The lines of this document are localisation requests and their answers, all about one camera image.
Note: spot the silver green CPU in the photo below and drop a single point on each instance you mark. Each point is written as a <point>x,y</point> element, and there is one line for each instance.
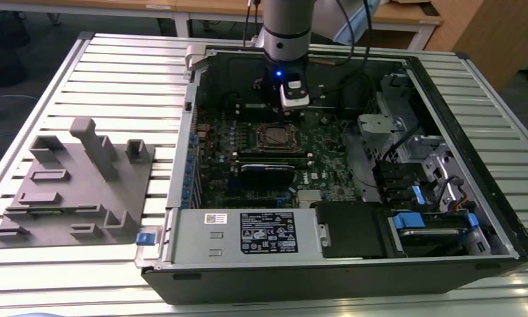
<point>278,136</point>

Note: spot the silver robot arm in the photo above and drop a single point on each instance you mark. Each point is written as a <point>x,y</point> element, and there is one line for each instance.
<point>286,29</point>

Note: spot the CPU socket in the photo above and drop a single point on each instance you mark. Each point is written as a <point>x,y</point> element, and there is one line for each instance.
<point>276,147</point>

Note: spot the black RAM slot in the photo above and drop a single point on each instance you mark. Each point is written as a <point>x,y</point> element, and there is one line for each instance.
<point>286,159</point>
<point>286,154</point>
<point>286,162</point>
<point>286,151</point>

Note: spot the black expansion slot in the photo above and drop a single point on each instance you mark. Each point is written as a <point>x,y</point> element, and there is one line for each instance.
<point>251,200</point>

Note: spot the silver metal disk bay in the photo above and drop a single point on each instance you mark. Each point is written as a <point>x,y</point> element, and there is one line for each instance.
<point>378,123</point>

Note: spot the green motherboard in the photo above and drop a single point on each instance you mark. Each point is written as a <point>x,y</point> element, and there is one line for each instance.
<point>330,165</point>

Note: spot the black graphics card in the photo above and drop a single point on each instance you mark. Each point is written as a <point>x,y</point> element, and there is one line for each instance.
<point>266,180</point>

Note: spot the silver finned heatsink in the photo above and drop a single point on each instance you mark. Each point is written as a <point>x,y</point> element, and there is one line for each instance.
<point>310,195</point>

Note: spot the blue plastic bay tab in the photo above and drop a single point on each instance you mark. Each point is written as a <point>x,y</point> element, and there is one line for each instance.
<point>418,195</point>

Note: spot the black plastic shroud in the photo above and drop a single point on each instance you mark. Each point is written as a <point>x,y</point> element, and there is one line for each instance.
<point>352,231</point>

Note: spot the wooden cabinet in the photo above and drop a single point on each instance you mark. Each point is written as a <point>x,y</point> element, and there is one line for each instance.
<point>488,33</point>

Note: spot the hard disk in blue carrier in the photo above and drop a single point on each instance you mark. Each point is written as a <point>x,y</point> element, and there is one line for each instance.
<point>410,220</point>

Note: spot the silver power supply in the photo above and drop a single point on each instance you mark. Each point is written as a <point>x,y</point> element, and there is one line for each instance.
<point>194,244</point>

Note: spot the grey parts rack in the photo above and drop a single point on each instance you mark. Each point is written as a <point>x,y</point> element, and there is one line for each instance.
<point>83,198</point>

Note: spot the blue case latch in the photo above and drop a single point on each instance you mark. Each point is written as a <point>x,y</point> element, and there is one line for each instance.
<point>145,238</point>

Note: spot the black open PC case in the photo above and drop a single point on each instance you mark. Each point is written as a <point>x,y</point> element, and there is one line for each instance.
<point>290,284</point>

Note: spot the black office chair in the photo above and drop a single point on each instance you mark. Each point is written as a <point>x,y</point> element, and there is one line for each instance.
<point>4,66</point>

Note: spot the green RAM stick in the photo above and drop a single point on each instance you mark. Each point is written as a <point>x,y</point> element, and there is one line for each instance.
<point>48,211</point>

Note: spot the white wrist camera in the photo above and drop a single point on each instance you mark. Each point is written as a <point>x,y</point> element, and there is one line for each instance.
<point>295,100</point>

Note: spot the wooden desk white frame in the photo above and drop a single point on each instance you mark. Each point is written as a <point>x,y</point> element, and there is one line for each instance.
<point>404,16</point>
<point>92,3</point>

